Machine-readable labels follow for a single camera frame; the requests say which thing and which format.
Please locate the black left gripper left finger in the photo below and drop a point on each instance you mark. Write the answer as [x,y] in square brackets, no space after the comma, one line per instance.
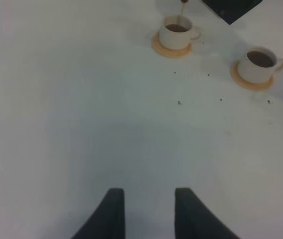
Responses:
[108,219]

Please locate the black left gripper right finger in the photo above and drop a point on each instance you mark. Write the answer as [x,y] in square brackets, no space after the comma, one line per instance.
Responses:
[193,220]

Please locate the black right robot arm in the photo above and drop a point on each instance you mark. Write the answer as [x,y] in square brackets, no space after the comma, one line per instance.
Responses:
[231,10]

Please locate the orange coaster middle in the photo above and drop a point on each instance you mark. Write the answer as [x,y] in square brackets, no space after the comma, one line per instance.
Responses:
[248,85]

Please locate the orange coaster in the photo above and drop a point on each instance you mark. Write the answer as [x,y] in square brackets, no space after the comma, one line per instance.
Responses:
[163,51]
[248,85]

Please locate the orange coaster far left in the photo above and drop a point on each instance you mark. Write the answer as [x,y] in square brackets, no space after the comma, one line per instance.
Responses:
[163,51]

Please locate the white teacup middle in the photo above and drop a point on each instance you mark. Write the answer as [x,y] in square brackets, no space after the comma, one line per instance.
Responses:
[258,64]

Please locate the white teacup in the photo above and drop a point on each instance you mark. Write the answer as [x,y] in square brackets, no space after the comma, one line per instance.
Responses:
[177,32]
[258,64]

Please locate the white teacup far left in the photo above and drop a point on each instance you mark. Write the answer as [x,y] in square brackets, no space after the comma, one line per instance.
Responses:
[177,32]

